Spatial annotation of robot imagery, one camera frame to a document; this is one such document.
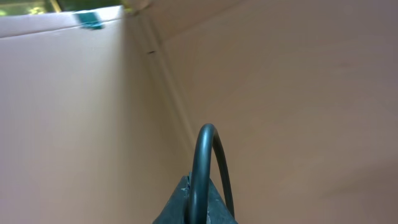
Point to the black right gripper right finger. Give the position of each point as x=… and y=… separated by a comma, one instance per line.
x=217, y=212

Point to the green tape strip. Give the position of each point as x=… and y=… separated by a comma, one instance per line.
x=88, y=20

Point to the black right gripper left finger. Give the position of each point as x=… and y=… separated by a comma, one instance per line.
x=175, y=208

